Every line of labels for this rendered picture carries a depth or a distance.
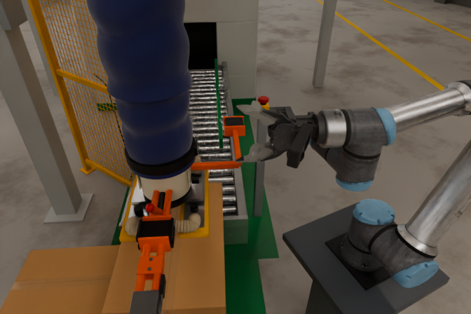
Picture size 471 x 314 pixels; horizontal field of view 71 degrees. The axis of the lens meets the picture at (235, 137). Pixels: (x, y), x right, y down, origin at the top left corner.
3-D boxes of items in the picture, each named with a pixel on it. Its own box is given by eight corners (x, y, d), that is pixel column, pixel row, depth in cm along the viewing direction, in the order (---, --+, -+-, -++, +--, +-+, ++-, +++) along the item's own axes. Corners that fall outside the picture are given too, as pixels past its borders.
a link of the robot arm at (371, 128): (393, 155, 78) (405, 118, 72) (341, 158, 77) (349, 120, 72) (376, 134, 86) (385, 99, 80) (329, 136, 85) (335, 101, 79)
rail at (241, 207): (222, 77, 385) (221, 62, 375) (226, 77, 386) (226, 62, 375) (238, 239, 195) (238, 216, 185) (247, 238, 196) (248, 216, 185)
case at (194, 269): (149, 240, 178) (137, 185, 155) (223, 237, 179) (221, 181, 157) (124, 367, 128) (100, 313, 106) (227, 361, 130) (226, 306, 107)
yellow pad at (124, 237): (137, 174, 135) (135, 164, 132) (162, 172, 136) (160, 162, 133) (119, 242, 107) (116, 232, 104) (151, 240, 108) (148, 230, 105)
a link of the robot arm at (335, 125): (341, 155, 77) (350, 119, 71) (321, 155, 77) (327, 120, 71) (329, 133, 84) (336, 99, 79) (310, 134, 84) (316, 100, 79)
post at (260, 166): (252, 210, 268) (257, 101, 212) (261, 210, 268) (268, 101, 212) (253, 216, 262) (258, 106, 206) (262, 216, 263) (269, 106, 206)
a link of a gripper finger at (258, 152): (241, 156, 85) (271, 138, 82) (243, 172, 80) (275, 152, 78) (234, 148, 83) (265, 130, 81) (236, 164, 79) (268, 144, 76)
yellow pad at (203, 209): (184, 171, 136) (183, 162, 133) (208, 170, 137) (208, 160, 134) (178, 239, 108) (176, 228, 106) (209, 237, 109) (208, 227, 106)
